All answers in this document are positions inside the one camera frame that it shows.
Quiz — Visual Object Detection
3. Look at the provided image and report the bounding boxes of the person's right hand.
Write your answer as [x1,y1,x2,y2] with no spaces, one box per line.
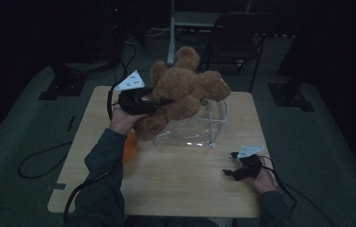
[247,155,278,195]

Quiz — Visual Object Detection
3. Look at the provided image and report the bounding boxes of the black tangled floor cables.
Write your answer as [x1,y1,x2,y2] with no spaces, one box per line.
[85,26,170,81]

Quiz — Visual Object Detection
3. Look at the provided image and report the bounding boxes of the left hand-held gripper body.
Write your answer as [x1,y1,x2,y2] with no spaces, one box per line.
[115,69,155,116]

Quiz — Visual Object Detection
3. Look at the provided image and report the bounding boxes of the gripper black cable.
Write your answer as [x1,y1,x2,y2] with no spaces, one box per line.
[257,153,336,227]
[62,82,124,223]

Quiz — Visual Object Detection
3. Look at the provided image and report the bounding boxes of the black looped floor cable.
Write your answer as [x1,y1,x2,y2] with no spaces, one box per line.
[17,140,74,180]

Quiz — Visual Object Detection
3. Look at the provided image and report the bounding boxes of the black folding chair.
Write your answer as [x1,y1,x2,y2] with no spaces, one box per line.
[197,11,269,94]

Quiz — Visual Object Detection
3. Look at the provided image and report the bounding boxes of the clear plastic bin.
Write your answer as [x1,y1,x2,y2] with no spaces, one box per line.
[152,96,230,150]

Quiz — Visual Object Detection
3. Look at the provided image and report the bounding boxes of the person's left hand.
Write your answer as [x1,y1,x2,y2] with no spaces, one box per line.
[109,103,150,137]

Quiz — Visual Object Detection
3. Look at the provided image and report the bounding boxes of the brown teddy bear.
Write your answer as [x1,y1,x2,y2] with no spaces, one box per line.
[133,45,232,142]

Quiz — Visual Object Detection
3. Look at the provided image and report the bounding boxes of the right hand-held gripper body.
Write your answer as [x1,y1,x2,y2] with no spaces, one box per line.
[230,144,266,183]

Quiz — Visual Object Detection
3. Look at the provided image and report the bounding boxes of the small black floor strip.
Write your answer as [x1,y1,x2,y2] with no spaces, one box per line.
[66,115,76,133]

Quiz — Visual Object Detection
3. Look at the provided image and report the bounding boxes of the orange plush toy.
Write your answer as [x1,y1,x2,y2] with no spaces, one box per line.
[122,129,140,166]

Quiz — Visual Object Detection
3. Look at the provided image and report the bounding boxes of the white desk frame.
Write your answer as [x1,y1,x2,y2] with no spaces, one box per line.
[166,0,254,66]

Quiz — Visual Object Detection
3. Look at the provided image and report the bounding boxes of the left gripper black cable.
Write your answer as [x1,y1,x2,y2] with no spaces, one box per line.
[62,82,124,223]

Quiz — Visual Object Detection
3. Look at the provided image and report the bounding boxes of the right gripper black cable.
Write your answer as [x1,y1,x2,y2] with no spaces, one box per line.
[257,153,336,227]

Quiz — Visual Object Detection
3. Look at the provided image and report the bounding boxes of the black stand base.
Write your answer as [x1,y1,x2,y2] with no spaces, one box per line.
[37,61,89,102]
[266,81,316,113]

